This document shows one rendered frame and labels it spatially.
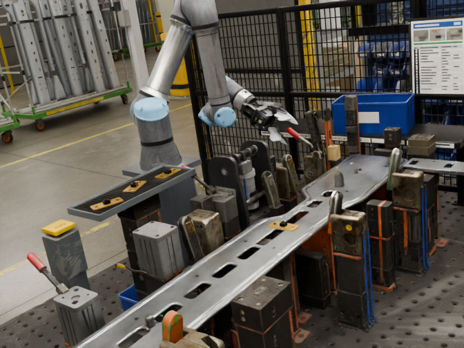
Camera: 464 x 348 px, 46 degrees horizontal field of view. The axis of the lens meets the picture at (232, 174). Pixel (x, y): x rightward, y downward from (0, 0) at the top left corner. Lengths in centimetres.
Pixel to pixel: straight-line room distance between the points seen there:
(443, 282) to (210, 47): 108
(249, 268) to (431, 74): 127
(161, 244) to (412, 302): 81
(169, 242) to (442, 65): 137
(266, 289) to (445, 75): 137
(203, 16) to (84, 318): 108
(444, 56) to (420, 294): 96
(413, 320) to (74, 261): 95
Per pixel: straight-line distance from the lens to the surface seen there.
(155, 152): 189
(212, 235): 150
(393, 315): 171
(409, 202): 181
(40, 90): 916
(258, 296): 120
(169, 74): 202
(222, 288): 131
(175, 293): 132
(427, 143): 207
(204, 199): 158
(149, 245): 139
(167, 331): 105
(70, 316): 128
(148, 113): 187
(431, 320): 170
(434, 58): 232
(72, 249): 143
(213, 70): 192
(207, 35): 191
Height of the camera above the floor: 166
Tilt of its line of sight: 19 degrees down
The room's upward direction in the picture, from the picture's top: 8 degrees counter-clockwise
